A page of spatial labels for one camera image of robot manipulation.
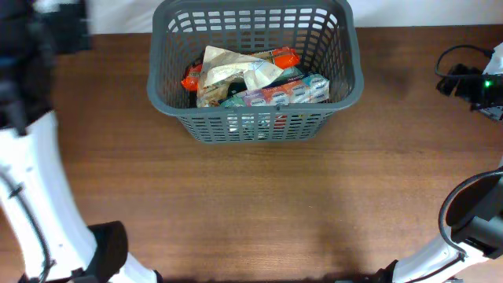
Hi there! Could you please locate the Kleenex tissue multipack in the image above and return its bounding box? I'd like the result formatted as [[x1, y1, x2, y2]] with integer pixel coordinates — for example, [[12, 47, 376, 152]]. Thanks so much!
[[220, 74, 330, 108]]

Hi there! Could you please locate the light blue tissue pack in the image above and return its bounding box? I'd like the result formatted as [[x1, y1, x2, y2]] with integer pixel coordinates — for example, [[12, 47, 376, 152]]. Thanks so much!
[[274, 67, 303, 83]]

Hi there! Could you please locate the San Remo spaghetti packet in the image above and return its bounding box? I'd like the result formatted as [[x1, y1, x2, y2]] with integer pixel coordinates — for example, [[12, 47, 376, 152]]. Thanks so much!
[[181, 46, 300, 91]]

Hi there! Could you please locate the beige brown pouch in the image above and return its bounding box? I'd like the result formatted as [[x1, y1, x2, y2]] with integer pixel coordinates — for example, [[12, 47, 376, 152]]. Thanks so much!
[[196, 84, 229, 108]]

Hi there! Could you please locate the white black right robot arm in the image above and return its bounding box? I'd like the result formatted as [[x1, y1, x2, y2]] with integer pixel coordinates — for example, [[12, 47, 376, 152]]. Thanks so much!
[[362, 46, 502, 282]]

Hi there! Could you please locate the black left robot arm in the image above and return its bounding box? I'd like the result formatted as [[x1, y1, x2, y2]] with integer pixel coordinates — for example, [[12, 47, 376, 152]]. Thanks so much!
[[1, 0, 162, 283]]

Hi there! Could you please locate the grey plastic basket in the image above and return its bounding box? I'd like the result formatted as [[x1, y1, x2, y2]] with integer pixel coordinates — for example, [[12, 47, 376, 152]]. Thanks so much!
[[147, 0, 364, 144]]

